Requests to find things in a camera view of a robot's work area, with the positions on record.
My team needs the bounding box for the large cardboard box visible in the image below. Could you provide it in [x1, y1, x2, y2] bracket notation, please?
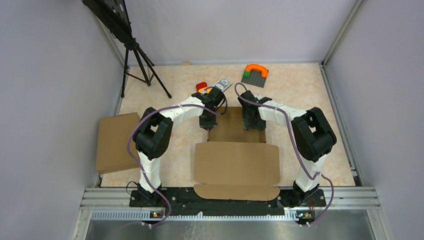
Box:
[193, 106, 281, 201]

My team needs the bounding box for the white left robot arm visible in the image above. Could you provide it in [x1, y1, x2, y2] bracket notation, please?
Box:
[130, 87, 227, 207]

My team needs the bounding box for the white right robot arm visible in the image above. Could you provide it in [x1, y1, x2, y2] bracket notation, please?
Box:
[237, 90, 337, 206]

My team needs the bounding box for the blue playing card box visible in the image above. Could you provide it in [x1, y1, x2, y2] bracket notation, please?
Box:
[214, 77, 233, 92]

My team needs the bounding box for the small folded cardboard box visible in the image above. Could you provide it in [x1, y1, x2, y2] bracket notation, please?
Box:
[95, 112, 140, 174]

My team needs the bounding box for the yellow oval toy block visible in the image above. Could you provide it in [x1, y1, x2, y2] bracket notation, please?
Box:
[198, 86, 213, 94]

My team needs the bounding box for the red oval plastic block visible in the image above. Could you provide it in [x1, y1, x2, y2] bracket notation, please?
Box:
[195, 81, 208, 92]

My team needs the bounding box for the orange arch toy block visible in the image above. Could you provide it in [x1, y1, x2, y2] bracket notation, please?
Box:
[244, 63, 269, 78]

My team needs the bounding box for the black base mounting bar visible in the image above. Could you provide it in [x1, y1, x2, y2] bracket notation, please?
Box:
[129, 187, 327, 217]

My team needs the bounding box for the black tripod stand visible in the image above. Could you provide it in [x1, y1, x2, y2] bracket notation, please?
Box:
[82, 0, 172, 99]

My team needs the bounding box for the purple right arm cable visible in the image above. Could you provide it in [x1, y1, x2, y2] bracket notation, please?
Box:
[234, 82, 335, 227]

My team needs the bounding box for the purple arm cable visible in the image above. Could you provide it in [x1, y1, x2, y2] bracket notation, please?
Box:
[234, 82, 335, 227]
[126, 86, 229, 229]

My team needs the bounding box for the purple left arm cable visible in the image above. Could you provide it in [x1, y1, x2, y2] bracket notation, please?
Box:
[126, 86, 229, 229]

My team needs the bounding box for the grey lego base plate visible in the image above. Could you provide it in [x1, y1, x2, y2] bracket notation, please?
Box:
[241, 70, 267, 88]

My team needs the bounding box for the aluminium front rail frame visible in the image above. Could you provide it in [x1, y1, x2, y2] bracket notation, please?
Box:
[72, 186, 393, 240]

